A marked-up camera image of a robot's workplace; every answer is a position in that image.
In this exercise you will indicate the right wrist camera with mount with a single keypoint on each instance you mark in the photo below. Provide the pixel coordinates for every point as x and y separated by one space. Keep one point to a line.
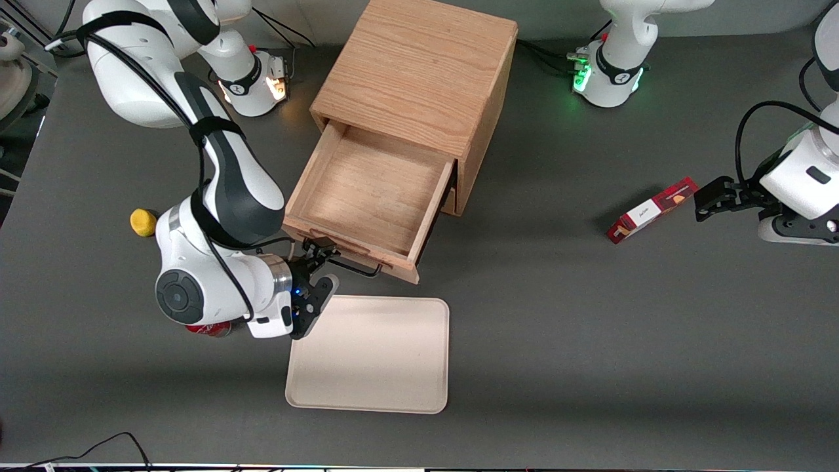
328 285

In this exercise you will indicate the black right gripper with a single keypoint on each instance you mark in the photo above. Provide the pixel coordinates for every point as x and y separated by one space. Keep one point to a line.
301 269

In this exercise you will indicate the wooden drawer with notched front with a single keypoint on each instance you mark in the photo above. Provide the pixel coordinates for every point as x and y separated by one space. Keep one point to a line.
380 190

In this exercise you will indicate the beige round object beside table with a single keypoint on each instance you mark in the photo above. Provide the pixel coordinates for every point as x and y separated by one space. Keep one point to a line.
12 75

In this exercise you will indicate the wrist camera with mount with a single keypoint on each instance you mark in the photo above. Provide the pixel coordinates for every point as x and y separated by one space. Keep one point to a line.
796 229
328 285

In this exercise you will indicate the red bottle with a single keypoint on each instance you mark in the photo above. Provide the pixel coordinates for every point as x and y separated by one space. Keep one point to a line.
210 329

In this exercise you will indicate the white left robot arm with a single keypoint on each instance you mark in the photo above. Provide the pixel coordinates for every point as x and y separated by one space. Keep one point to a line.
623 59

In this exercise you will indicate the yellow lemon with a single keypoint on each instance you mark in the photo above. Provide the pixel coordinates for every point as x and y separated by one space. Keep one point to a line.
141 223

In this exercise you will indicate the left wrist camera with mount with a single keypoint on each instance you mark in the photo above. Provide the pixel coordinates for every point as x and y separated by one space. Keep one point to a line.
796 229

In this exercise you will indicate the wooden drawer cabinet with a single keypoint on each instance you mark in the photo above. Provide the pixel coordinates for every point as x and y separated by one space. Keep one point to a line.
419 72

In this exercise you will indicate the wooden drawer with plain front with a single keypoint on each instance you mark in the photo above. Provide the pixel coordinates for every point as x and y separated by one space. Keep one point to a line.
451 207

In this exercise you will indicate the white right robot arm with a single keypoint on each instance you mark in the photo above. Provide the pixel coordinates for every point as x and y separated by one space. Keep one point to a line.
223 196

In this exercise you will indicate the red and white snack box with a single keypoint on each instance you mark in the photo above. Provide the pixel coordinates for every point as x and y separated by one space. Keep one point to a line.
649 211

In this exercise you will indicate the beige plastic tray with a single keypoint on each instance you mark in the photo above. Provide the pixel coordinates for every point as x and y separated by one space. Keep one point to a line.
373 357

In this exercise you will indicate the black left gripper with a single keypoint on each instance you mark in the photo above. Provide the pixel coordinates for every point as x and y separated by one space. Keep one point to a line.
742 193

